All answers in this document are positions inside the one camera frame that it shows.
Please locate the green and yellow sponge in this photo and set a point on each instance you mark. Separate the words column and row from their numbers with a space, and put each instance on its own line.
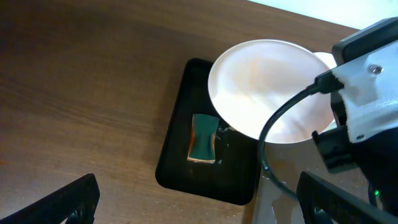
column 202, row 140

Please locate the brown checkered serving tray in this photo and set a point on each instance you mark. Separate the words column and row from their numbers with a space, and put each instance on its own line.
column 287, row 162

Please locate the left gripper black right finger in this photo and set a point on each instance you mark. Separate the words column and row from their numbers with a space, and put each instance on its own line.
column 323, row 202

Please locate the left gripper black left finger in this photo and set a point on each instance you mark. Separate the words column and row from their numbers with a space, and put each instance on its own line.
column 73, row 203

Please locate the small black tray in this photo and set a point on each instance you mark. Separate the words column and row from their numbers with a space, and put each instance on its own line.
column 234, row 175

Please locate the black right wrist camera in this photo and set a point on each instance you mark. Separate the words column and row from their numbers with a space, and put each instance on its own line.
column 367, row 67

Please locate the white plate with red stain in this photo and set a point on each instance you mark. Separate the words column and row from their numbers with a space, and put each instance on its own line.
column 250, row 81

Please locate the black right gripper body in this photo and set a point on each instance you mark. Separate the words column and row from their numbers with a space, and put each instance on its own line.
column 376, row 156

